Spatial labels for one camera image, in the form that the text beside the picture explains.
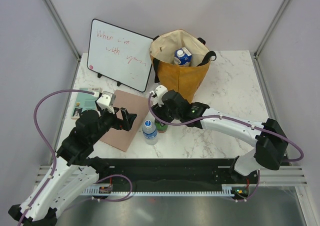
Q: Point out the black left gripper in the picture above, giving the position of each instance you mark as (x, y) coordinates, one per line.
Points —
(120, 124)

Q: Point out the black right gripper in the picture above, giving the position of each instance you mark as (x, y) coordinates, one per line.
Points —
(159, 111)

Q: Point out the green glass bottle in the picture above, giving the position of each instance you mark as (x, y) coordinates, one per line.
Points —
(161, 127)

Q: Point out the blue white drink carton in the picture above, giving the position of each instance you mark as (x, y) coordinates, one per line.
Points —
(182, 57)

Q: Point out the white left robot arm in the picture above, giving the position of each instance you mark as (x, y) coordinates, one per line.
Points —
(72, 171)

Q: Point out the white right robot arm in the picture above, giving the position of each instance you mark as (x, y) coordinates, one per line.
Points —
(268, 140)

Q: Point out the yellow canvas tote bag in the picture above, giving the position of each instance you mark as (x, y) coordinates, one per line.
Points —
(183, 79)

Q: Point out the pink notebook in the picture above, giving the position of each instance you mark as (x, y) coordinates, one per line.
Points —
(122, 139)

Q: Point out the left clear water bottle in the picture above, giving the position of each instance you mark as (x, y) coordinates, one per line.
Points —
(150, 132)

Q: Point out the teal booklet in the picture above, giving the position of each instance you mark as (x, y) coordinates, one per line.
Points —
(85, 101)

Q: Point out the small whiteboard with writing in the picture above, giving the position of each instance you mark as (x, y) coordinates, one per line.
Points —
(119, 54)

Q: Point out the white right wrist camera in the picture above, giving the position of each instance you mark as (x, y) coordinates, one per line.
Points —
(158, 93)

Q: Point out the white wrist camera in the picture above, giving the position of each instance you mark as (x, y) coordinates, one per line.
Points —
(158, 93)
(104, 101)

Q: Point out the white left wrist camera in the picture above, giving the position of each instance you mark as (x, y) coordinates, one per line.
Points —
(104, 101)

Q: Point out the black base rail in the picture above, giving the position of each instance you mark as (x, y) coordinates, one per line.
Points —
(213, 171)

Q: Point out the white cable duct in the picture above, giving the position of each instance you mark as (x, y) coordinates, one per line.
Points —
(96, 190)

